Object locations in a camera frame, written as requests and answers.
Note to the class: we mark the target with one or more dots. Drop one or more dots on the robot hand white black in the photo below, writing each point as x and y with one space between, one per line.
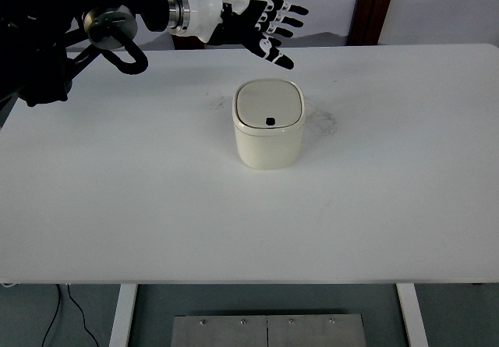
210 8

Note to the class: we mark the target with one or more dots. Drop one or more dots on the cream plastic trash bin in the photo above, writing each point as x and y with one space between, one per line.
269 148

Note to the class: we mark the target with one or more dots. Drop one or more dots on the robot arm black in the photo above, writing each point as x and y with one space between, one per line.
43 23

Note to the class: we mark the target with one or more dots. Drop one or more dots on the white table leg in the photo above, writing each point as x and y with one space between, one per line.
122 316
411 316

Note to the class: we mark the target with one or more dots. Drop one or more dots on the grey metal plate with screws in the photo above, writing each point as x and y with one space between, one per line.
234 333

